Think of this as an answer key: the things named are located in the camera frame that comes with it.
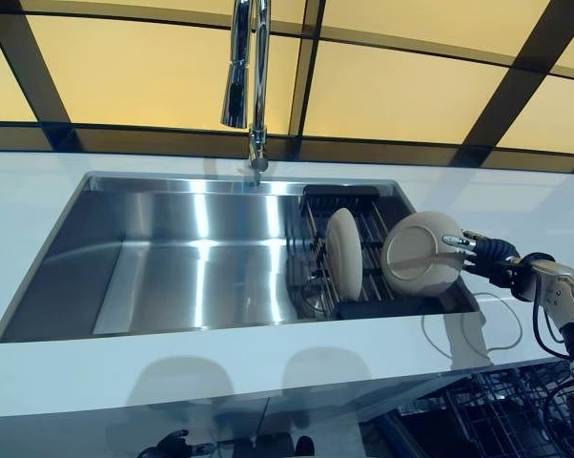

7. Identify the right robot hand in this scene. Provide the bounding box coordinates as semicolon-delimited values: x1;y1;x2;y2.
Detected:
441;228;523;288

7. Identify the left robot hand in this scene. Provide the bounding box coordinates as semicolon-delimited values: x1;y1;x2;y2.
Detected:
143;428;213;458

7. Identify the beige round plate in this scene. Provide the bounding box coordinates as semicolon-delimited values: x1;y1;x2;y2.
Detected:
380;210;473;299
325;207;365;303

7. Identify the black dish drying rack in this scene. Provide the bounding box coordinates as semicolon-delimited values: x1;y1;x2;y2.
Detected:
286;183;462;321

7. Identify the steel sink drain strainer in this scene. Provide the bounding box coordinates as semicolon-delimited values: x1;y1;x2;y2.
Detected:
299;289;332;317

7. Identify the stainless steel sink basin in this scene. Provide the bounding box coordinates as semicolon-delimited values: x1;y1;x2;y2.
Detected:
0;170;482;344

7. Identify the chrome pull-down kitchen faucet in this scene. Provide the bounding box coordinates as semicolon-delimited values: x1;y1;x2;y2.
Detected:
218;0;275;181

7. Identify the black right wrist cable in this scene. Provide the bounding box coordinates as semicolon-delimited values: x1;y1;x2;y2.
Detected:
531;283;574;360

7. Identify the dark wire dishwasher rack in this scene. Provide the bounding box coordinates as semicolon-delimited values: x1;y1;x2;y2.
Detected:
400;360;574;458

